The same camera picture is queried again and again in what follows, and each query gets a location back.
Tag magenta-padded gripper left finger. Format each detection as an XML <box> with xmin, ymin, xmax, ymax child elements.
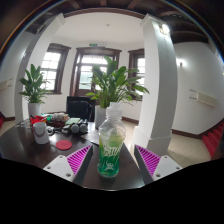
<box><xmin>43</xmin><ymin>144</ymin><xmax>94</xmax><ymax>187</ymax></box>

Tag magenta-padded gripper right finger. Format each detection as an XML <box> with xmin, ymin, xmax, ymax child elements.
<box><xmin>133</xmin><ymin>144</ymin><xmax>184</xmax><ymax>186</ymax></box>

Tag clear green-labelled drink bottle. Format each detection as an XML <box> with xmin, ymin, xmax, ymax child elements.
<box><xmin>97</xmin><ymin>101</ymin><xmax>127</xmax><ymax>179</ymax></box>

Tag flat round red coaster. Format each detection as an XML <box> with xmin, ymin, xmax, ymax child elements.
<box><xmin>55</xmin><ymin>139</ymin><xmax>73</xmax><ymax>151</ymax></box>

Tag white mug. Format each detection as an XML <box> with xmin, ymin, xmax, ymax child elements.
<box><xmin>32</xmin><ymin>121</ymin><xmax>51</xmax><ymax>145</ymax></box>

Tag green book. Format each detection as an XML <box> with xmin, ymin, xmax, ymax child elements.
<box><xmin>64</xmin><ymin>117</ymin><xmax>82</xmax><ymax>126</ymax></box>

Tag tray of small jars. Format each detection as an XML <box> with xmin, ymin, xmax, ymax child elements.
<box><xmin>49</xmin><ymin>112</ymin><xmax>70</xmax><ymax>128</ymax></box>

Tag red box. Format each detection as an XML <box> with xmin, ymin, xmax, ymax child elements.
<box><xmin>29</xmin><ymin>115</ymin><xmax>48</xmax><ymax>126</ymax></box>

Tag red carpeted staircase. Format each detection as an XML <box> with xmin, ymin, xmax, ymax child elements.
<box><xmin>201</xmin><ymin>119</ymin><xmax>224</xmax><ymax>159</ymax></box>

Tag black chair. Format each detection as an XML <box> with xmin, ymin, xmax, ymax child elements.
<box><xmin>65</xmin><ymin>96</ymin><xmax>97</xmax><ymax>123</ymax></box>

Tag small potted leafy plant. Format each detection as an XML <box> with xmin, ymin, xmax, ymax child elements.
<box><xmin>18</xmin><ymin>63</ymin><xmax>51</xmax><ymax>118</ymax></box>

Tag dark wooden double door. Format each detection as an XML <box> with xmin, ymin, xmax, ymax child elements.
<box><xmin>69</xmin><ymin>46</ymin><xmax>123</xmax><ymax>98</ymax></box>

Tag large potted leafy plant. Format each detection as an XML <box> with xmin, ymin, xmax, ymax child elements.
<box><xmin>85</xmin><ymin>55</ymin><xmax>150</xmax><ymax>130</ymax></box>

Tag dark-framed window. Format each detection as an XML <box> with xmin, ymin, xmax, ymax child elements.
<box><xmin>127</xmin><ymin>48</ymin><xmax>146</xmax><ymax>101</ymax></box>
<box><xmin>40</xmin><ymin>43</ymin><xmax>72</xmax><ymax>95</ymax></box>

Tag bright pillar lamp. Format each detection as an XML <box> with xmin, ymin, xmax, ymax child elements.
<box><xmin>159</xmin><ymin>23</ymin><xmax>171</xmax><ymax>36</ymax></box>

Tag white wall radiator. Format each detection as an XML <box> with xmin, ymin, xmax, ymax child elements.
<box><xmin>0</xmin><ymin>78</ymin><xmax>14</xmax><ymax>92</ymax></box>
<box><xmin>189</xmin><ymin>88</ymin><xmax>218</xmax><ymax>108</ymax></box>

